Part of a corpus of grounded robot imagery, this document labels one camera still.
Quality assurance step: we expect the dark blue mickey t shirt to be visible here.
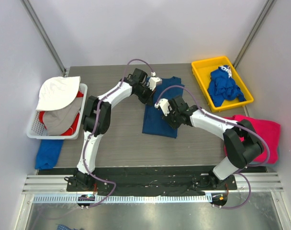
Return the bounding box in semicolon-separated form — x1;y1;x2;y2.
142;77;184;138

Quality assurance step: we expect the white t shirt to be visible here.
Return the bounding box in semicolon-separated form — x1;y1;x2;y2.
36;76;80;111

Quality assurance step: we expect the aluminium frame post left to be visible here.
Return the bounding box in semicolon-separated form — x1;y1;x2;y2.
21;0;67;76

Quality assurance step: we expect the yellow plastic tray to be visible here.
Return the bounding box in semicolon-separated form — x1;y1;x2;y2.
191;56;254;112

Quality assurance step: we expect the pink folded t shirt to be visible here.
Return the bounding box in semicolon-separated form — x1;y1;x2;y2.
225;115;281;165

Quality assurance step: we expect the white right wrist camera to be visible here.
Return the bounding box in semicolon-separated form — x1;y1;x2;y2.
155;98;173;117

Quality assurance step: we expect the aluminium frame post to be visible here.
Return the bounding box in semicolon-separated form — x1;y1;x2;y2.
21;0;67;76
233;0;277;69

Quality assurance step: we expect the red t shirt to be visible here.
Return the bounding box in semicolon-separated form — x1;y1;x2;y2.
38;91;85;137

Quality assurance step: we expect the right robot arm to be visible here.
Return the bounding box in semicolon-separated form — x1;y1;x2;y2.
155;96;264;189

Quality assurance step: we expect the white plastic laundry basket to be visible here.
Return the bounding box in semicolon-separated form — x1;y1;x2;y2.
26;83;88;140

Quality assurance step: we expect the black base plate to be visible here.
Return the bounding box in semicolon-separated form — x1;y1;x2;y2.
64;166;237;196

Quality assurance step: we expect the slotted cable duct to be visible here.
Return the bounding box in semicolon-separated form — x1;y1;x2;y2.
33;193;212;204

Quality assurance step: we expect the grey folded t shirt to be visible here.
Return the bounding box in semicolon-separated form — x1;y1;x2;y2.
246;147;280;168

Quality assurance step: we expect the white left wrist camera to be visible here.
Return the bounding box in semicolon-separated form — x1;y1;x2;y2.
147;72;162;91

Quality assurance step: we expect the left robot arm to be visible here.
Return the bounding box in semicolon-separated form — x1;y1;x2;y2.
65;69;162;192

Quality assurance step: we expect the checkered cloth bottom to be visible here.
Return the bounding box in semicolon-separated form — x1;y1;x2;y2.
56;224;83;230

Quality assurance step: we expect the aluminium frame post right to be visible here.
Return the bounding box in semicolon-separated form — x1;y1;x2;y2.
233;0;277;69

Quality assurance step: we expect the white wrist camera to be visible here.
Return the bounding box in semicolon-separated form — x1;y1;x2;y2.
147;72;162;91
155;98;173;117

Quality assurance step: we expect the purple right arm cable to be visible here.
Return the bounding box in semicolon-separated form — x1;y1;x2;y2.
156;85;271;210

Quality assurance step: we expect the blue folded t shirt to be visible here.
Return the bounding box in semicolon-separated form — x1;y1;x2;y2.
34;139;64;170

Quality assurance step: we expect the royal blue t shirt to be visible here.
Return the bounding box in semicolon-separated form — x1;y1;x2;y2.
207;65;246;107

